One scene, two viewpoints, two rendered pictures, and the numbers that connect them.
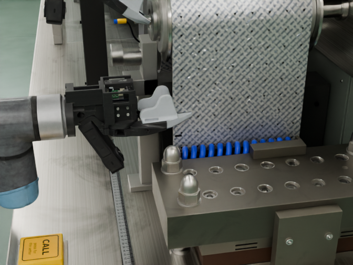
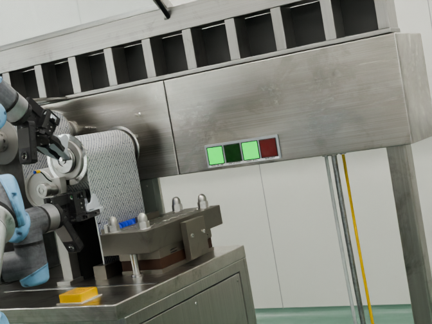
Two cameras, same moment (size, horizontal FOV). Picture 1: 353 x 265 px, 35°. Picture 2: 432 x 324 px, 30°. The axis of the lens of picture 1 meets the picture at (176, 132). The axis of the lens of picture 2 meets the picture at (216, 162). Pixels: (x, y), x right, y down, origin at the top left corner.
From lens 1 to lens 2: 1.76 m
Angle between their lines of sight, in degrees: 53
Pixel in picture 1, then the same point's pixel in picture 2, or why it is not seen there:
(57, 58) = not seen: outside the picture
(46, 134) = (53, 222)
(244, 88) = (118, 189)
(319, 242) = (201, 236)
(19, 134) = (42, 224)
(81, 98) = (60, 200)
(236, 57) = (112, 170)
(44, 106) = (47, 207)
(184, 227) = (153, 237)
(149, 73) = not seen: hidden behind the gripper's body
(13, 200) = (44, 274)
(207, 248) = (161, 253)
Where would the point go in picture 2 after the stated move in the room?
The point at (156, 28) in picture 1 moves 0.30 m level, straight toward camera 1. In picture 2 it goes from (73, 161) to (150, 149)
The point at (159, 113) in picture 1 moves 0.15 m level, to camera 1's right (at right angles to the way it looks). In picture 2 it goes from (93, 206) to (132, 196)
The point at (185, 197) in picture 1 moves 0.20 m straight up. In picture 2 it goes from (145, 223) to (132, 150)
